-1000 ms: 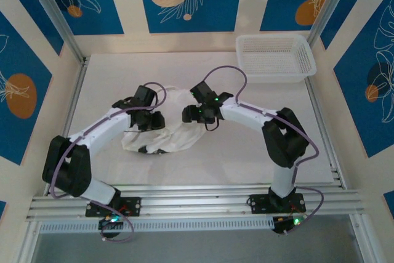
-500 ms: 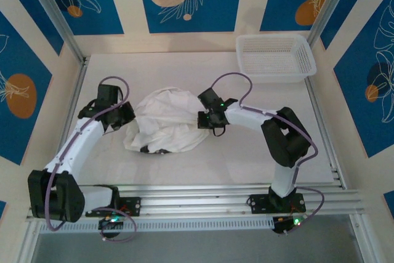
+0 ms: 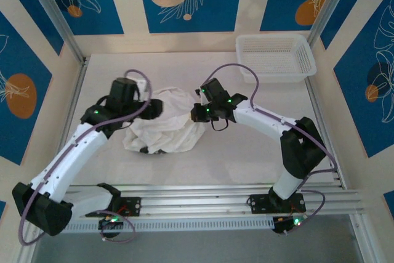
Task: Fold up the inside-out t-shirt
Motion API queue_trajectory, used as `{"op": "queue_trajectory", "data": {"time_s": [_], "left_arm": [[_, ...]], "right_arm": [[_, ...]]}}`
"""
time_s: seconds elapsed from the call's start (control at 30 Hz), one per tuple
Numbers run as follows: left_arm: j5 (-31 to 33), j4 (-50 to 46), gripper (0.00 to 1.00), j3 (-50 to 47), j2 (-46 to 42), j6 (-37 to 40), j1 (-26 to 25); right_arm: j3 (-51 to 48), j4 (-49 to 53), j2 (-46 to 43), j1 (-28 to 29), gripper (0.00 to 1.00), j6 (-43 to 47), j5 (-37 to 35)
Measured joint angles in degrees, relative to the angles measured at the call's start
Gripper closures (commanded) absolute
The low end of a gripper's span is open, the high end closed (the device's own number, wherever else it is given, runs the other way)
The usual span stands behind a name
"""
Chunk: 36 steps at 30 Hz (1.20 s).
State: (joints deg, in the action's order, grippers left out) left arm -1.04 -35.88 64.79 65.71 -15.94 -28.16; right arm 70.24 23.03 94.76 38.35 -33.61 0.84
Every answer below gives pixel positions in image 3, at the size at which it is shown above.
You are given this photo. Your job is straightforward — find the aluminium base frame rails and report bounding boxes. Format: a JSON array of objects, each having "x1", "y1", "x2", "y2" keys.
[{"x1": 26, "y1": 184, "x2": 364, "y2": 233}]

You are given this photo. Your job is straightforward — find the white perforated plastic basket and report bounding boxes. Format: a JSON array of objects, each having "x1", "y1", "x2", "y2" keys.
[{"x1": 235, "y1": 34, "x2": 318, "y2": 84}]

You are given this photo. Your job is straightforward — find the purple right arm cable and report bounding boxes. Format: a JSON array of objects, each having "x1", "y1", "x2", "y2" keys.
[{"x1": 203, "y1": 63, "x2": 339, "y2": 219}]

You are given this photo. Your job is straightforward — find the grey slotted cable duct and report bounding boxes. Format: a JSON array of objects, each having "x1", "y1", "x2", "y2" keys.
[{"x1": 66, "y1": 216, "x2": 276, "y2": 233}]

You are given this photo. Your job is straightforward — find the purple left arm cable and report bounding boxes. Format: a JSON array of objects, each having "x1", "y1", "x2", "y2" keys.
[{"x1": 18, "y1": 69, "x2": 151, "y2": 247}]

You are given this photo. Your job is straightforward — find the aluminium table side rail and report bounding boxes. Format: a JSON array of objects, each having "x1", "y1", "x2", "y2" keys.
[
  {"x1": 304, "y1": 76, "x2": 370, "y2": 263},
  {"x1": 17, "y1": 55, "x2": 90, "y2": 263}
]

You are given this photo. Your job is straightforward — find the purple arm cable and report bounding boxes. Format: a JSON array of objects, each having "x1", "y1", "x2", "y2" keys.
[
  {"x1": 203, "y1": 63, "x2": 339, "y2": 219},
  {"x1": 18, "y1": 69, "x2": 151, "y2": 247}
]

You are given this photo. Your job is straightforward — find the thin black gripper wire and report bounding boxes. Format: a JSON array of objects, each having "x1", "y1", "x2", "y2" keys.
[{"x1": 211, "y1": 118, "x2": 230, "y2": 132}]

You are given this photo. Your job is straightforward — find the short purple cable loop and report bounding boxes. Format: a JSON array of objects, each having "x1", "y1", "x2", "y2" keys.
[{"x1": 100, "y1": 210, "x2": 137, "y2": 244}]

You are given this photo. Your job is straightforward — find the white t-shirt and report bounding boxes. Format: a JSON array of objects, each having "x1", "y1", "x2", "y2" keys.
[{"x1": 122, "y1": 86, "x2": 206, "y2": 155}]

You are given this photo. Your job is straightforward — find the aluminium frame post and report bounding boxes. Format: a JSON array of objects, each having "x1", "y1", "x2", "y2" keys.
[
  {"x1": 307, "y1": 0, "x2": 360, "y2": 49},
  {"x1": 23, "y1": 0, "x2": 89, "y2": 63}
]

